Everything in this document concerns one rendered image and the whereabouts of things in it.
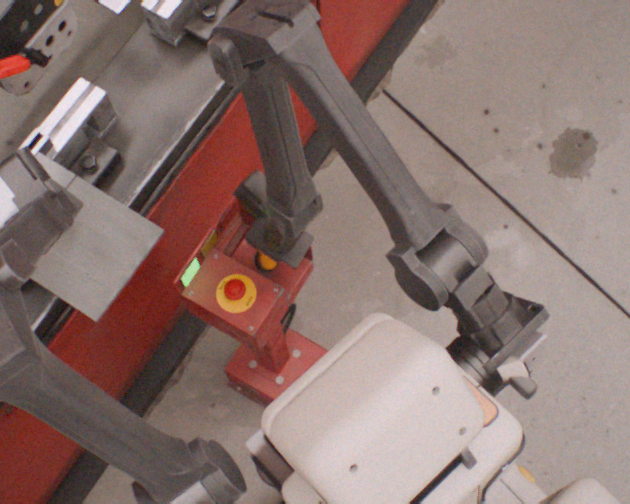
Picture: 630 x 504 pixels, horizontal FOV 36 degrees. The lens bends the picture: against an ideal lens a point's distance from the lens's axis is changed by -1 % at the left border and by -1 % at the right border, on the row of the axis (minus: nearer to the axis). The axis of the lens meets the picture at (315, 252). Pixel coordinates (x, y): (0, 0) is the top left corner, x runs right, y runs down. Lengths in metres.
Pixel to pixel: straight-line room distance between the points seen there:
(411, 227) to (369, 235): 1.40
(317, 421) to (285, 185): 0.44
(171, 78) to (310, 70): 0.72
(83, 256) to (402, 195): 0.59
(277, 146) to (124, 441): 0.48
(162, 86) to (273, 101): 0.58
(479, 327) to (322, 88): 0.37
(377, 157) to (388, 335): 0.22
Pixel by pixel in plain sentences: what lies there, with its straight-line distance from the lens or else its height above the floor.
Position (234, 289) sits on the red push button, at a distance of 1.71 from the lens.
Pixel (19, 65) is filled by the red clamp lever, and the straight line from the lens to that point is 1.41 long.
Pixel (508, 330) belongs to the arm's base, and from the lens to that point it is 1.26.
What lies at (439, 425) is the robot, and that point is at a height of 1.34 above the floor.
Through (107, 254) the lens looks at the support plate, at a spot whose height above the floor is 1.00.
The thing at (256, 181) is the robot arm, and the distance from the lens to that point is 1.54.
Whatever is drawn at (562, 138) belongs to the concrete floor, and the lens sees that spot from 2.78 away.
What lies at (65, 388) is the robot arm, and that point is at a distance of 0.98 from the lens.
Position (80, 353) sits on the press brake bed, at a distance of 1.92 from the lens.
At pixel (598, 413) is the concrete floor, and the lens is 2.54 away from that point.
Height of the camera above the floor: 2.42
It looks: 69 degrees down
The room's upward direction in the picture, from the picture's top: 7 degrees counter-clockwise
